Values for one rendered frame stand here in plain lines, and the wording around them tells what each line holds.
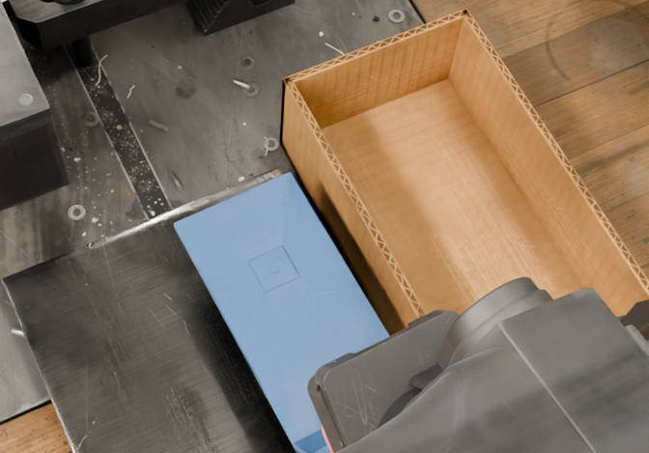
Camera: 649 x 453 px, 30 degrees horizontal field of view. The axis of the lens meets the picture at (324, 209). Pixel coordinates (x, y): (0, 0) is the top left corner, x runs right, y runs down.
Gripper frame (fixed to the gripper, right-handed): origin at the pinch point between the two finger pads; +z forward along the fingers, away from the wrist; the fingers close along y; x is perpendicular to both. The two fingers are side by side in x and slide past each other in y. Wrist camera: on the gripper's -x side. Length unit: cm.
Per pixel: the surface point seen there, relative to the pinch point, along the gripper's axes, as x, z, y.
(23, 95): 7.3, 11.2, 21.2
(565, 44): -26.1, 15.1, 11.8
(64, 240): 8.0, 16.5, 13.1
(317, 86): -8.1, 11.2, 15.6
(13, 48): 6.7, 12.7, 23.9
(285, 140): -6.1, 14.8, 13.4
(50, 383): 12.2, 10.6, 6.6
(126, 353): 8.0, 10.4, 6.4
